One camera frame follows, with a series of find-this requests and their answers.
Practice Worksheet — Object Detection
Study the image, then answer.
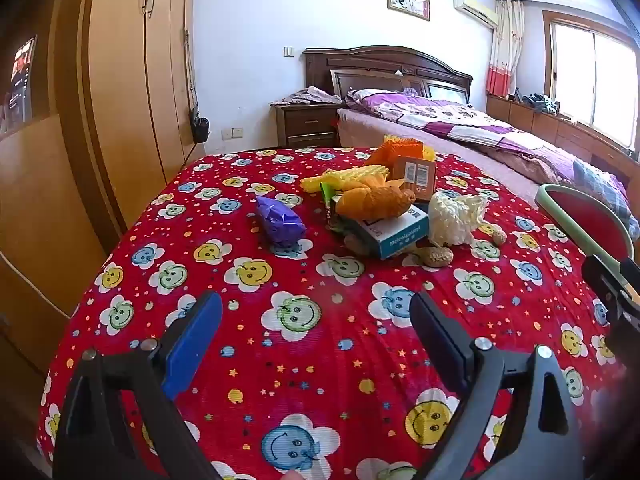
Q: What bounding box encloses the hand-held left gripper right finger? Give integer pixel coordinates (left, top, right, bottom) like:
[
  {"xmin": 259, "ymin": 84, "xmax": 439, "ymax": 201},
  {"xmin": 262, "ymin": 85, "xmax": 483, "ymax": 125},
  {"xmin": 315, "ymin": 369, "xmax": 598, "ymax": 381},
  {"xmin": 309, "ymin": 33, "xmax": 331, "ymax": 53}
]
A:
[{"xmin": 409, "ymin": 291, "xmax": 586, "ymax": 480}]

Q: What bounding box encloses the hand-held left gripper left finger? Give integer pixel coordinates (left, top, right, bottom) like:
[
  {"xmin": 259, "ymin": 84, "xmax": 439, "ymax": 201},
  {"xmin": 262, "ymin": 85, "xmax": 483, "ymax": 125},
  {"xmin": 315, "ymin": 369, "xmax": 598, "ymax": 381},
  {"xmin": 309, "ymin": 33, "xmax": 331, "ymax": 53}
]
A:
[{"xmin": 52, "ymin": 291, "xmax": 223, "ymax": 480}]

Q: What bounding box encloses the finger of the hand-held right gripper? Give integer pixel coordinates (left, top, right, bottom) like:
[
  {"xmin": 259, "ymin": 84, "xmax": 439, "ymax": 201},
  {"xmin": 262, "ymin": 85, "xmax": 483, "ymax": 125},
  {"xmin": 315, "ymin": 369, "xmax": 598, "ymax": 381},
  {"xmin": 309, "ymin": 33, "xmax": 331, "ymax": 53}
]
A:
[
  {"xmin": 619, "ymin": 257, "xmax": 640, "ymax": 306},
  {"xmin": 582, "ymin": 255, "xmax": 632, "ymax": 333}
]

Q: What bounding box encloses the red bin with green rim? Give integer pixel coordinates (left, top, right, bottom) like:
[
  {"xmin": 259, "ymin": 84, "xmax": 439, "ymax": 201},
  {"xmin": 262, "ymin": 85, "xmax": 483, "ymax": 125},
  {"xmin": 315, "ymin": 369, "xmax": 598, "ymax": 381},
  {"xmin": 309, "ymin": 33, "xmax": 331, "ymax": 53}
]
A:
[{"xmin": 535, "ymin": 184, "xmax": 635, "ymax": 263}]

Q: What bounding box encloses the small brown cardboard box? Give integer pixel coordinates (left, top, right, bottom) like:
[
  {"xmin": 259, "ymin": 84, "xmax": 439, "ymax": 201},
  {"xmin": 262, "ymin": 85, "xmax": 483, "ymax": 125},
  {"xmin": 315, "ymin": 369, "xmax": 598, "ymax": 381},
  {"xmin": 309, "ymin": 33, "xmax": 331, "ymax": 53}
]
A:
[{"xmin": 391, "ymin": 156, "xmax": 437, "ymax": 204}]

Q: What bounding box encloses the green cardboard box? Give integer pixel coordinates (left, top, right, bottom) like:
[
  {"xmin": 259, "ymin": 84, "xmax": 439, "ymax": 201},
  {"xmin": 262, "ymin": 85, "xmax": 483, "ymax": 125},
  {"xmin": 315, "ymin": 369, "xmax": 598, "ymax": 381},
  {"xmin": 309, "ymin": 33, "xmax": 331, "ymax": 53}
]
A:
[{"xmin": 320, "ymin": 181, "xmax": 361, "ymax": 236}]

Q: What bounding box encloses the yellow foam net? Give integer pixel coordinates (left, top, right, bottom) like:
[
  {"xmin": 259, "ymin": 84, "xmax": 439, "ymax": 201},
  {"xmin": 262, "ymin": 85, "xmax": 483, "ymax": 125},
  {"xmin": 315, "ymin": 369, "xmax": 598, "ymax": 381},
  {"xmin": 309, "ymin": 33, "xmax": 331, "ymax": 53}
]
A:
[
  {"xmin": 382, "ymin": 134, "xmax": 437, "ymax": 162},
  {"xmin": 300, "ymin": 165, "xmax": 390, "ymax": 194}
]

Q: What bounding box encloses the blue plaid cloth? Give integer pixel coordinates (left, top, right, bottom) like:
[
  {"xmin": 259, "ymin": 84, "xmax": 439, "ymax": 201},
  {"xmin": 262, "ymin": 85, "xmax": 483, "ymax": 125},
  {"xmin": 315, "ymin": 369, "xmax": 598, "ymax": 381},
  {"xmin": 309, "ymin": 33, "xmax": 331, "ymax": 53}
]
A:
[{"xmin": 572, "ymin": 158, "xmax": 640, "ymax": 241}]

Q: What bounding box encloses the white and teal box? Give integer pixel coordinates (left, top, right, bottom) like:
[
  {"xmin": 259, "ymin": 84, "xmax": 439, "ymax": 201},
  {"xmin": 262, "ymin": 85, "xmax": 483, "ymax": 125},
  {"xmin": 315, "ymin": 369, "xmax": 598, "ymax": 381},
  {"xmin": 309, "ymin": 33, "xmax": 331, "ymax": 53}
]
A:
[{"xmin": 345, "ymin": 203, "xmax": 431, "ymax": 261}]

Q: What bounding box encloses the red smiley flower tablecloth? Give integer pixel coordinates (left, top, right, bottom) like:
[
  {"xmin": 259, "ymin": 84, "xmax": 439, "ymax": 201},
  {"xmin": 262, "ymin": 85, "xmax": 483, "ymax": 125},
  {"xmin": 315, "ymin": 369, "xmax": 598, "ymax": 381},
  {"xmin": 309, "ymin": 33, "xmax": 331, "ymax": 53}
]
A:
[{"xmin": 35, "ymin": 146, "xmax": 631, "ymax": 480}]

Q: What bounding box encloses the white foam net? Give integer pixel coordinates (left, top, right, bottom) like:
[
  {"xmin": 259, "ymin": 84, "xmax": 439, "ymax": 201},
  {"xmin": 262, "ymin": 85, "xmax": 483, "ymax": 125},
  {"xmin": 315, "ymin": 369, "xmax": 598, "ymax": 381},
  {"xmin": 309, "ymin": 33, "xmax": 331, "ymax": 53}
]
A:
[{"xmin": 428, "ymin": 191, "xmax": 488, "ymax": 247}]

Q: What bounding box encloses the purple plastic bag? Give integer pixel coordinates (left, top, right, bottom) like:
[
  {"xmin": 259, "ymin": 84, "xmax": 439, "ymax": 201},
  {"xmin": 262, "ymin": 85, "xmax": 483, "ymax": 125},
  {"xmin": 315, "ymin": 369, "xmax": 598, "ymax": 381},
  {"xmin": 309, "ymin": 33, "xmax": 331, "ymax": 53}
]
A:
[{"xmin": 256, "ymin": 195, "xmax": 307, "ymax": 253}]

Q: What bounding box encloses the low wooden cabinet row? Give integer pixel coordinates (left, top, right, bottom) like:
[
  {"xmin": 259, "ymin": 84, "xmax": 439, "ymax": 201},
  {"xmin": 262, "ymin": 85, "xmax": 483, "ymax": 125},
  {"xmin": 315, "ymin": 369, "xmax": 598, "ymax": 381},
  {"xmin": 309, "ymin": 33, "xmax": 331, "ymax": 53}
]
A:
[{"xmin": 486, "ymin": 94, "xmax": 640, "ymax": 181}]

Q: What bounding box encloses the dark green clothes pile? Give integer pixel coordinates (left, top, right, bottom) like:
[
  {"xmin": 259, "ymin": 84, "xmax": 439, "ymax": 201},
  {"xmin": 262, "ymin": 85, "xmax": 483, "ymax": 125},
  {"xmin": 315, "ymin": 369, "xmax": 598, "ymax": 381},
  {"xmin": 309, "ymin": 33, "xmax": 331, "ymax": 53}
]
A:
[{"xmin": 521, "ymin": 92, "xmax": 560, "ymax": 115}]

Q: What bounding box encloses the purple patterned quilt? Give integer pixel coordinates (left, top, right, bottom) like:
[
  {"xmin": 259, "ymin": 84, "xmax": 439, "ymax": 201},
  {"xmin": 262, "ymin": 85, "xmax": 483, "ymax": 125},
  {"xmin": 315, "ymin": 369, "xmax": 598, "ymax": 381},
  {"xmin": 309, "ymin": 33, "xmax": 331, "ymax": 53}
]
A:
[{"xmin": 375, "ymin": 97, "xmax": 583, "ymax": 186}]

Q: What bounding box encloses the wooden framed window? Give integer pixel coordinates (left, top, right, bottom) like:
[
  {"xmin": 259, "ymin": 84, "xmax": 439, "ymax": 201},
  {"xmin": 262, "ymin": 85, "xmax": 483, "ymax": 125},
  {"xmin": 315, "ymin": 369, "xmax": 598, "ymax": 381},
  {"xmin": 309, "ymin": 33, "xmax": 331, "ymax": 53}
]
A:
[{"xmin": 542, "ymin": 10, "xmax": 640, "ymax": 153}]

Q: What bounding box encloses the black hanging bag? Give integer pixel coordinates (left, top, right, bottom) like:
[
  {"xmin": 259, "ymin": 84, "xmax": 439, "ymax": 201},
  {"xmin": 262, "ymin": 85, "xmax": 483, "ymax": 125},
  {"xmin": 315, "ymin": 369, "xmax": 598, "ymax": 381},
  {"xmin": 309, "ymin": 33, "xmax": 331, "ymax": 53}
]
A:
[{"xmin": 191, "ymin": 107, "xmax": 210, "ymax": 143}]

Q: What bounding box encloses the dark wooden nightstand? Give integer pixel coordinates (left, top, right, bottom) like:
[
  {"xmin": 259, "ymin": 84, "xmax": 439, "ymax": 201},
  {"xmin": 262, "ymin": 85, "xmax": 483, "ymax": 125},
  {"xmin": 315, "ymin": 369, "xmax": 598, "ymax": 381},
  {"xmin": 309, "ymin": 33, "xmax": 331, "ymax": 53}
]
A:
[{"xmin": 270, "ymin": 101, "xmax": 346, "ymax": 150}]

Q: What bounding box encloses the purple pillow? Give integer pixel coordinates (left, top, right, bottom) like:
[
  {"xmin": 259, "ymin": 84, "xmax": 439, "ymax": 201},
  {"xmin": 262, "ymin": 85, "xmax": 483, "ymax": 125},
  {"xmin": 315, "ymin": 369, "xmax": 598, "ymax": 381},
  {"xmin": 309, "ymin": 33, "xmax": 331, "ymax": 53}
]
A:
[{"xmin": 346, "ymin": 88, "xmax": 416, "ymax": 109}]

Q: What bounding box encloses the white and red curtain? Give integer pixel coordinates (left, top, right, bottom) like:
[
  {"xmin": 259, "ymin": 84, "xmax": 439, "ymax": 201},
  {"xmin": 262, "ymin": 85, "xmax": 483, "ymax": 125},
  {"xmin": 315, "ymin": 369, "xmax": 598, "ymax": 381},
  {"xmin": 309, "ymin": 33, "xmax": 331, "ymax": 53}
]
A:
[{"xmin": 486, "ymin": 0, "xmax": 525, "ymax": 97}]

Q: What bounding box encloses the light wooden wardrobe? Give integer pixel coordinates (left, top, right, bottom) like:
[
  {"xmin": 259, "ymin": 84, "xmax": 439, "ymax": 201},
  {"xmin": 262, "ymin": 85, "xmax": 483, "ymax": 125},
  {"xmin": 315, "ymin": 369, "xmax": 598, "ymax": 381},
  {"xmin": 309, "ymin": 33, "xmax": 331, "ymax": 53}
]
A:
[{"xmin": 0, "ymin": 0, "xmax": 206, "ymax": 376}]

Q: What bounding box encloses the pink clothes pile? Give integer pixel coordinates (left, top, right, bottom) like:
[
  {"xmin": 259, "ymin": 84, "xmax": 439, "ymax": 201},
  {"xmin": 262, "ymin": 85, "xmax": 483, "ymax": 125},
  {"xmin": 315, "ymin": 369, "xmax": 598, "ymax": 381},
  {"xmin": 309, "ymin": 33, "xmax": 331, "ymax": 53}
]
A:
[{"xmin": 272, "ymin": 86, "xmax": 343, "ymax": 107}]

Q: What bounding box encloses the dark wooden bed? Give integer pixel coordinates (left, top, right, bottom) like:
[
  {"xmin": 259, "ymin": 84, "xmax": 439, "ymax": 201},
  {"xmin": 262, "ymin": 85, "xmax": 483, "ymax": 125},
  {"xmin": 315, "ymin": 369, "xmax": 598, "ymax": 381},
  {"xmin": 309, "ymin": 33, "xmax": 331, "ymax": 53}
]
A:
[{"xmin": 303, "ymin": 46, "xmax": 640, "ymax": 241}]

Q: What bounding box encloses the white air conditioner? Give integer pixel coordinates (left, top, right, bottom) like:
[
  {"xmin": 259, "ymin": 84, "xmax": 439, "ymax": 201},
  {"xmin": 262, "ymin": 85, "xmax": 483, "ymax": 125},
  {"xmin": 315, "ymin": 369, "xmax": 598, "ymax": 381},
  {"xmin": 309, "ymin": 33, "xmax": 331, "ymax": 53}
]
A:
[{"xmin": 452, "ymin": 0, "xmax": 499, "ymax": 28}]

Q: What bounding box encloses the dark wall poster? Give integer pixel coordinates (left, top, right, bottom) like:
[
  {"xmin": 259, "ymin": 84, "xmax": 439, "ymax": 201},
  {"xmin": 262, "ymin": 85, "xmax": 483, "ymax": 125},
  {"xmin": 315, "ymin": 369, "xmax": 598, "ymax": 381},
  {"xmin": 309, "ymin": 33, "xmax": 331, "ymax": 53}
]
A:
[{"xmin": 0, "ymin": 35, "xmax": 38, "ymax": 136}]

